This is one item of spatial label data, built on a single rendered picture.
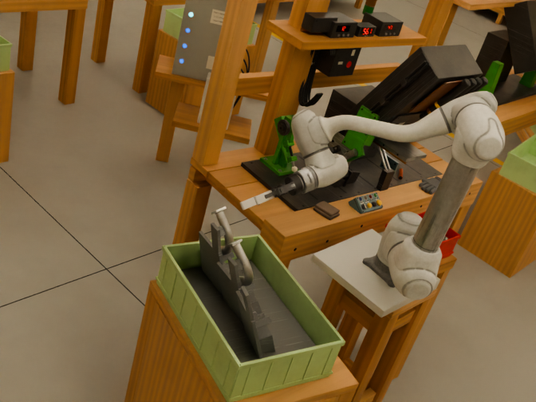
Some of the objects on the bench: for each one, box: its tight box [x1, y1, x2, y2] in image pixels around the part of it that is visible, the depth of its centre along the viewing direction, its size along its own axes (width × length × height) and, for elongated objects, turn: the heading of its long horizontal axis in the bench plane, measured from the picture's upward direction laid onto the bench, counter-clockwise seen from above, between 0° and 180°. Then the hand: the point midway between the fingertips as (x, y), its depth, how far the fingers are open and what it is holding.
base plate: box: [241, 148, 443, 211], centre depth 363 cm, size 42×110×2 cm, turn 108°
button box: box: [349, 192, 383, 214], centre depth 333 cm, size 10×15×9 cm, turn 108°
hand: (250, 202), depth 250 cm, fingers open, 13 cm apart
